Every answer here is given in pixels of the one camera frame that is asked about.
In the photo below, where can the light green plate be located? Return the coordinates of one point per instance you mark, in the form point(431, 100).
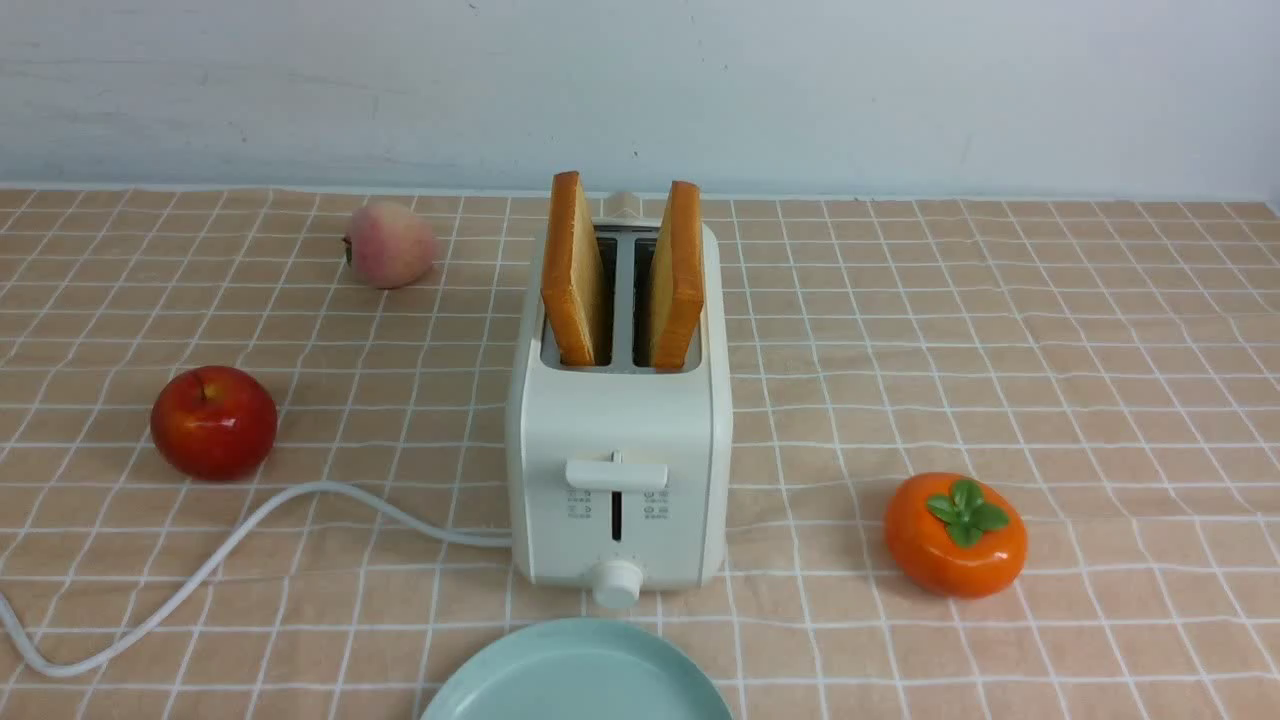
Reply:
point(579, 668)

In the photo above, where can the red apple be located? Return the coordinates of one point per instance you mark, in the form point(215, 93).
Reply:
point(214, 423)

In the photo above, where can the orange checkered tablecloth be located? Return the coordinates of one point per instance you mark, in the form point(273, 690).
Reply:
point(1110, 368)

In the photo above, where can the orange persimmon with green leaves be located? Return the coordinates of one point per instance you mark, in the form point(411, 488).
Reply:
point(955, 536)

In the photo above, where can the toast slice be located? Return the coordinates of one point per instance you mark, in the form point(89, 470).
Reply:
point(677, 279)
point(573, 276)

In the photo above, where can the pink peach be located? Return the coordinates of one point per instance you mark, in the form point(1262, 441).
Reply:
point(388, 246)

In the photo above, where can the white two-slot toaster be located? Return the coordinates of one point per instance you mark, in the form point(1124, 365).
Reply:
point(618, 476)

